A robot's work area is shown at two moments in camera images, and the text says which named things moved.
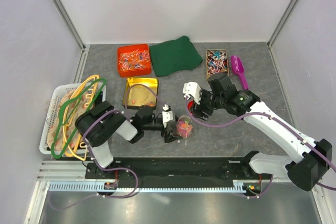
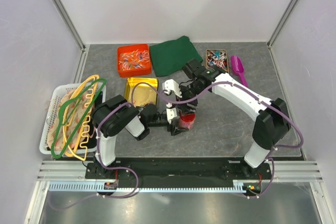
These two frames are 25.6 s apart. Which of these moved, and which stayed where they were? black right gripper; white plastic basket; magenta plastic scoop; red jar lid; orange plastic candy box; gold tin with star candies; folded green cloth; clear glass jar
Moved: clear glass jar; red jar lid; black right gripper
Stayed: orange plastic candy box; magenta plastic scoop; folded green cloth; gold tin with star candies; white plastic basket
